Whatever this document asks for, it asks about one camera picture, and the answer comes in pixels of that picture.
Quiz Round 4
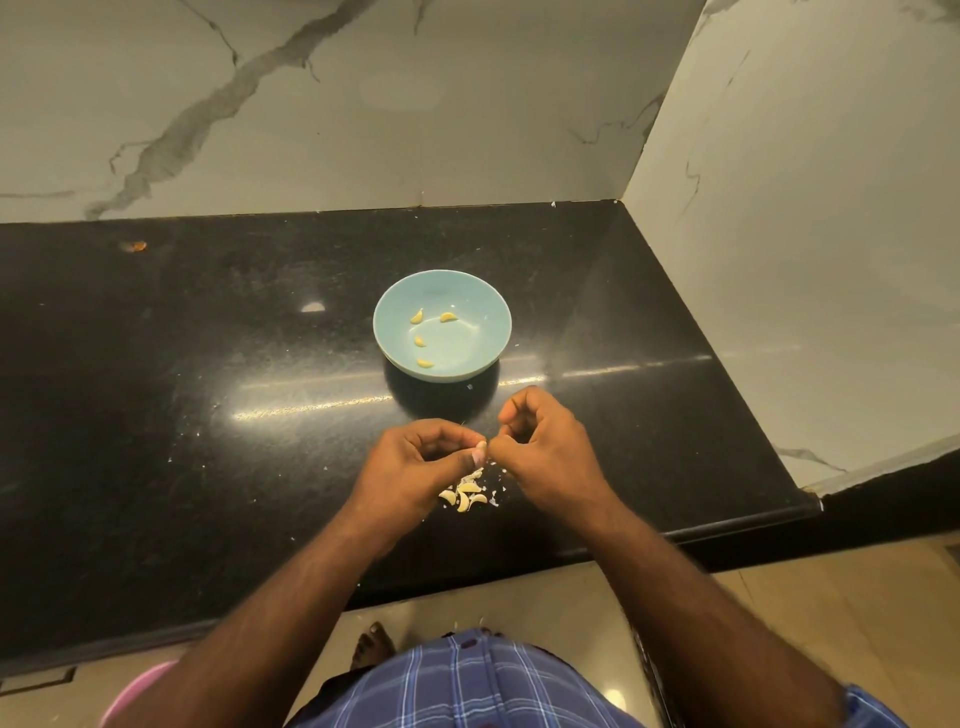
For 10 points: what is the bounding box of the pile of garlic skins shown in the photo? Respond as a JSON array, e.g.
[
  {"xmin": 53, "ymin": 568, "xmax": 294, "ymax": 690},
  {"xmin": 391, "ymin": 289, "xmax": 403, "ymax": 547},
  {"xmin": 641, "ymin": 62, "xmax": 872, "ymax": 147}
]
[{"xmin": 438, "ymin": 465, "xmax": 504, "ymax": 515}]

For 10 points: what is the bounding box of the black cabinet trim strip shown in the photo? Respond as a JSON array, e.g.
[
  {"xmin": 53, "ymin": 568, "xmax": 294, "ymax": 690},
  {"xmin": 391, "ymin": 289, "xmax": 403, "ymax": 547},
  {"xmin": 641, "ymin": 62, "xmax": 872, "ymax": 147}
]
[{"xmin": 630, "ymin": 630, "xmax": 684, "ymax": 728}]

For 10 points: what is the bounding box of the person's left foot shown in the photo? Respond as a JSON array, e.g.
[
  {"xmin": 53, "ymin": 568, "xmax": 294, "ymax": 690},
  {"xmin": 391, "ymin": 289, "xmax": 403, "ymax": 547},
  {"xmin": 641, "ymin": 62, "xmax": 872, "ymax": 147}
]
[{"xmin": 349, "ymin": 621, "xmax": 398, "ymax": 672}]

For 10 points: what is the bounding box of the person's right hand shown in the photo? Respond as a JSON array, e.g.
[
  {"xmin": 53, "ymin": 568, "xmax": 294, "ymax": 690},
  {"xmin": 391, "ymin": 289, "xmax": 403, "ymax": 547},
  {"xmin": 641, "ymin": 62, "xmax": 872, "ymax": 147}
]
[{"xmin": 487, "ymin": 387, "xmax": 617, "ymax": 530}]

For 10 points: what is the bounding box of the black drawer handle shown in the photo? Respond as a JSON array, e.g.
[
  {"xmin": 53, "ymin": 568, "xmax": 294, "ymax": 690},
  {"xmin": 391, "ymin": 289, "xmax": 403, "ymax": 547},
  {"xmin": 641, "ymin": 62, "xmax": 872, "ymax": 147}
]
[{"xmin": 0, "ymin": 666, "xmax": 77, "ymax": 693}]

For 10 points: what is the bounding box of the blue plaid shirt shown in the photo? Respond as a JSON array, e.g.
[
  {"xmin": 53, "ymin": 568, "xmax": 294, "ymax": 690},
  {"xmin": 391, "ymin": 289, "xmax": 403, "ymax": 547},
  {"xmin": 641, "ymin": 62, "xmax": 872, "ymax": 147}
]
[{"xmin": 292, "ymin": 630, "xmax": 909, "ymax": 728}]

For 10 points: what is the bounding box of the person's left forearm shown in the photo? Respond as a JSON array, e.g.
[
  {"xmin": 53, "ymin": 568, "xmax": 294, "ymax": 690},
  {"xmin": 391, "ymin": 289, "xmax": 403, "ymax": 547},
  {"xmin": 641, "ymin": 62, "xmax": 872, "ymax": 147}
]
[{"xmin": 108, "ymin": 522, "xmax": 395, "ymax": 728}]

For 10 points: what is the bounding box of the pink plastic bucket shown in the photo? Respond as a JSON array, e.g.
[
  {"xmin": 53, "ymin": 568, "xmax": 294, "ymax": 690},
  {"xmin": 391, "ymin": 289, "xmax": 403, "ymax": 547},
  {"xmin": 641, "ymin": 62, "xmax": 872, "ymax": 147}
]
[{"xmin": 99, "ymin": 661, "xmax": 179, "ymax": 728}]

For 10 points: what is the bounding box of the person's right forearm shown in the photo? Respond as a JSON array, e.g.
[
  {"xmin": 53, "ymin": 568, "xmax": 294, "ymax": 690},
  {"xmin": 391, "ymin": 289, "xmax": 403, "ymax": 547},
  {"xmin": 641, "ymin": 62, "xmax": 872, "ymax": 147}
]
[{"xmin": 570, "ymin": 495, "xmax": 849, "ymax": 728}]

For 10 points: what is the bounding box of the light blue bowl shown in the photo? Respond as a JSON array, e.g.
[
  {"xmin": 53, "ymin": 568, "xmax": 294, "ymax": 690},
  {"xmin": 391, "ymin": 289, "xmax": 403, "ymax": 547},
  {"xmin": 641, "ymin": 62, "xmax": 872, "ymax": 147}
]
[{"xmin": 373, "ymin": 270, "xmax": 515, "ymax": 384}]

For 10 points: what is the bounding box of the person's left hand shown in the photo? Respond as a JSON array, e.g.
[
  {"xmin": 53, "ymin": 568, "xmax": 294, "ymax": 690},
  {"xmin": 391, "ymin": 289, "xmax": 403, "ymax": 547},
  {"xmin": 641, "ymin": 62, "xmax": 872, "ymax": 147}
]
[{"xmin": 342, "ymin": 418, "xmax": 489, "ymax": 557}]

